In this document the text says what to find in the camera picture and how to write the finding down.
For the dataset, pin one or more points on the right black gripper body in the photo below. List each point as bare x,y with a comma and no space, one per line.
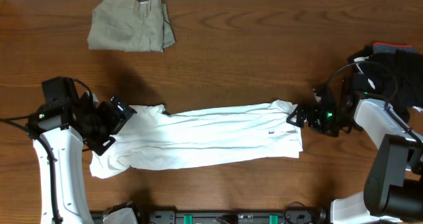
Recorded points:
328,121

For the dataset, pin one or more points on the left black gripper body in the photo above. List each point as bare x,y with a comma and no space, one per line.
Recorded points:
104,123

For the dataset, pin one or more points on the white t-shirt black print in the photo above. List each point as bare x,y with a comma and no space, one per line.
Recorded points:
155,140

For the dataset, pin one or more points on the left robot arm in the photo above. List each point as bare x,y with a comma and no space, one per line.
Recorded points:
60,129

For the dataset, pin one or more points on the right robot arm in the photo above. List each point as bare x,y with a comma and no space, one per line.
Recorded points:
388,196

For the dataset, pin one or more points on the black garment red trim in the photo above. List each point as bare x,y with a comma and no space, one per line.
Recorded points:
398,66

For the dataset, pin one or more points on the folded khaki shorts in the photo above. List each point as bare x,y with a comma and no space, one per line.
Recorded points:
130,26

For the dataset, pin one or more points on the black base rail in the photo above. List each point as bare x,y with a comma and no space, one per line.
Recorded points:
293,215

